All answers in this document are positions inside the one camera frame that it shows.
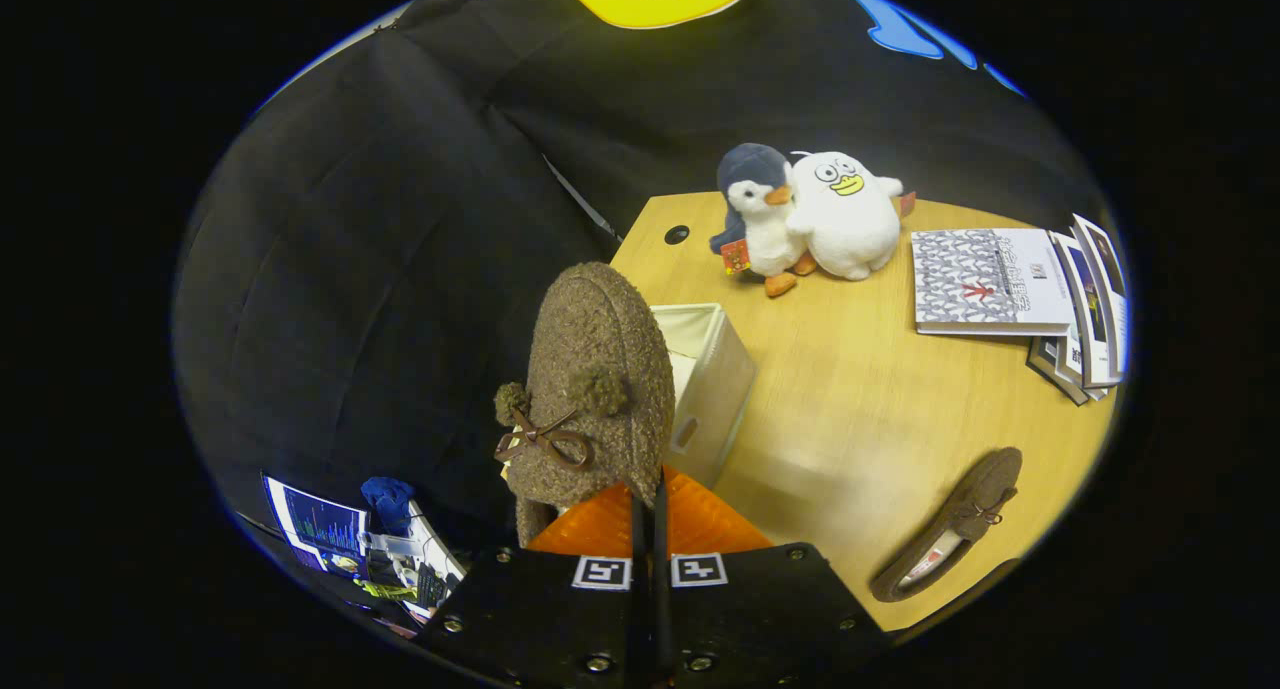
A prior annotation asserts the white duck plush toy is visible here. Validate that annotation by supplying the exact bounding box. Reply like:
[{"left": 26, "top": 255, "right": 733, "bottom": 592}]
[{"left": 785, "top": 150, "right": 917, "bottom": 282}]

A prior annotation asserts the dark cover book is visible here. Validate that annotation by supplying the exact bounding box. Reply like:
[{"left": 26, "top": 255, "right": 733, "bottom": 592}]
[{"left": 1027, "top": 335, "right": 1093, "bottom": 407}]

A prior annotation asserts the brown fleece shoe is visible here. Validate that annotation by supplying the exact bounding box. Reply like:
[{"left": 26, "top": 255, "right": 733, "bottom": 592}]
[
  {"left": 493, "top": 261, "right": 677, "bottom": 548},
  {"left": 868, "top": 446, "right": 1024, "bottom": 604}
]

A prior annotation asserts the blue cloth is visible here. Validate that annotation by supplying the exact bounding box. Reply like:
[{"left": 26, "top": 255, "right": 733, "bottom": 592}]
[{"left": 360, "top": 476, "right": 417, "bottom": 536}]

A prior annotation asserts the grey patterned book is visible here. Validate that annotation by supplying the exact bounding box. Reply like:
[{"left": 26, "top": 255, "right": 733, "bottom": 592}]
[{"left": 910, "top": 227, "right": 1077, "bottom": 337}]

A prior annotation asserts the beige fabric storage box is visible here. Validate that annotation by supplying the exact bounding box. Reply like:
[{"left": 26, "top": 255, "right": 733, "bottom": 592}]
[{"left": 650, "top": 302, "right": 758, "bottom": 490}]

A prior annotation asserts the grey white penguin plush toy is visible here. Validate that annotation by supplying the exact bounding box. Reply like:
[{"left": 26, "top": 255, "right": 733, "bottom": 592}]
[{"left": 708, "top": 143, "right": 817, "bottom": 299}]

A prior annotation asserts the white book with black print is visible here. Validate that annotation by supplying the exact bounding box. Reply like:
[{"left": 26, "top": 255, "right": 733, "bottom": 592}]
[{"left": 1040, "top": 331, "right": 1109, "bottom": 401}]

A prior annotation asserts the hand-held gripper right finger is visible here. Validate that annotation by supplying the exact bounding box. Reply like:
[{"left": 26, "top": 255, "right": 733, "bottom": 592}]
[{"left": 655, "top": 466, "right": 896, "bottom": 689}]

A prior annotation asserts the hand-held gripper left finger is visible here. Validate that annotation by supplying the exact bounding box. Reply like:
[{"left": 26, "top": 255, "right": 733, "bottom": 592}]
[{"left": 415, "top": 482, "right": 643, "bottom": 689}]

